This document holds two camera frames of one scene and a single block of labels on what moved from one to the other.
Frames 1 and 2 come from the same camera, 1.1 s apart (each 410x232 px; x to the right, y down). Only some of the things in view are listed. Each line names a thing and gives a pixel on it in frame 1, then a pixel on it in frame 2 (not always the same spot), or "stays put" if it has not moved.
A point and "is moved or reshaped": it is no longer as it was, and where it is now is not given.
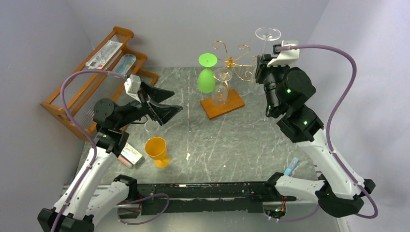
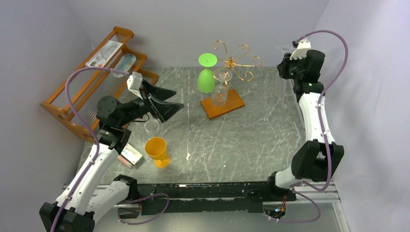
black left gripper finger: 155,94 stays put
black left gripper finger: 164,114 stays put
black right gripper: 262,68 to 285,68
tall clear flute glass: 266,34 is moved or reshaped
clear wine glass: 219,93 stays put
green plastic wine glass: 206,79 stays put
